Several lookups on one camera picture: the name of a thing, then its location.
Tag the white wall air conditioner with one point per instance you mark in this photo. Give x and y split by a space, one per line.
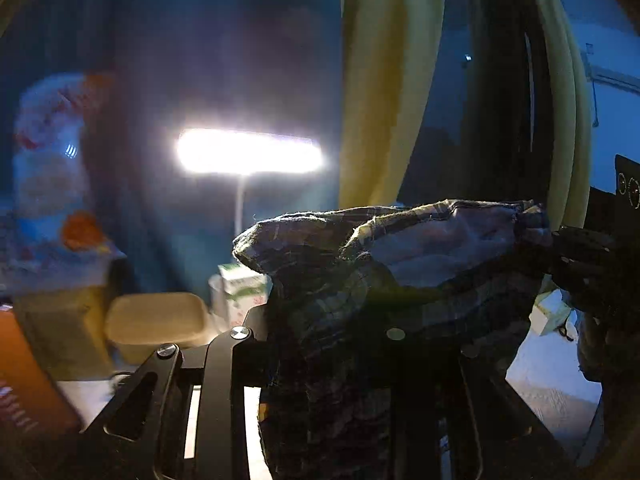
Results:
617 79

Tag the cardboard box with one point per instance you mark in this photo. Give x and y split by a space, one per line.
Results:
55 325

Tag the green white carton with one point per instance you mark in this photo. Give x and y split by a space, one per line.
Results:
240 285

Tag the printed snack bag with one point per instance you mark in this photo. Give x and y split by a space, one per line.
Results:
45 175

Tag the printed colourful packet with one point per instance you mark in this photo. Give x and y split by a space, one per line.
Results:
50 265

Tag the white desk lamp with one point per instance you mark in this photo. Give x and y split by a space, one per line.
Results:
250 152

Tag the yellow curtain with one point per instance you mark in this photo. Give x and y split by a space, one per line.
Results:
560 110
385 85

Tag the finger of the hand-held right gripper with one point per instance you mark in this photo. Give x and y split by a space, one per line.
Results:
580 255

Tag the round beige container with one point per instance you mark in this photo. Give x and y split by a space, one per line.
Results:
155 317

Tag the plaid pants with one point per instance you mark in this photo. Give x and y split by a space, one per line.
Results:
325 280

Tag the yellow green tissue box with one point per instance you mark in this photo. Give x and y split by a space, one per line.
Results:
550 310

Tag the orange red box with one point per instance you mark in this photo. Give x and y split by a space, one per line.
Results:
30 375

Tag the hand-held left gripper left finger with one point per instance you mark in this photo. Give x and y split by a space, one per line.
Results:
250 332

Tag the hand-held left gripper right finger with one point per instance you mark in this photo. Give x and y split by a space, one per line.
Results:
415 385

